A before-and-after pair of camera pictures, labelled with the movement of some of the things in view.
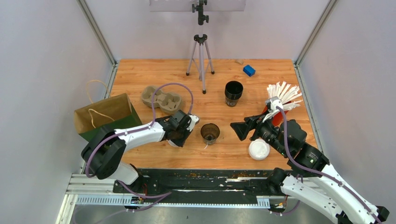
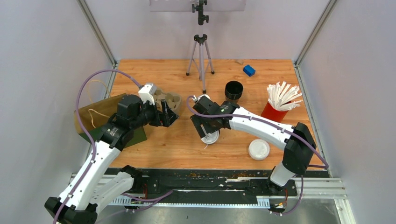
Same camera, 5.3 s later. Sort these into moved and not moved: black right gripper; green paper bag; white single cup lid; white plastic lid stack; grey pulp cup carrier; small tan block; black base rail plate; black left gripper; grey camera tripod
Moved: black right gripper; black left gripper; white single cup lid
Not moved: grey camera tripod; black base rail plate; green paper bag; small tan block; white plastic lid stack; grey pulp cup carrier
